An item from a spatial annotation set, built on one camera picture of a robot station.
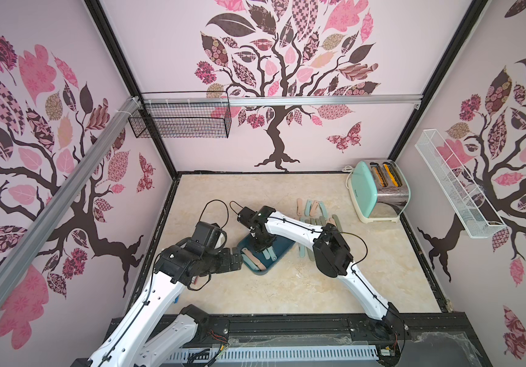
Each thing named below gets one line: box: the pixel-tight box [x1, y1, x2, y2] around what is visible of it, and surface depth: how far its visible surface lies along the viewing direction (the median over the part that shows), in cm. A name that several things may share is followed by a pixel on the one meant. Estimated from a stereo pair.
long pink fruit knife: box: [241, 247, 267, 272], surface depth 89 cm
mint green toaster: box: [347, 159, 412, 225], surface depth 97 cm
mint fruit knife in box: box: [267, 245, 278, 262], surface depth 92 cm
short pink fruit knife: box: [296, 198, 303, 216], surface depth 111 cm
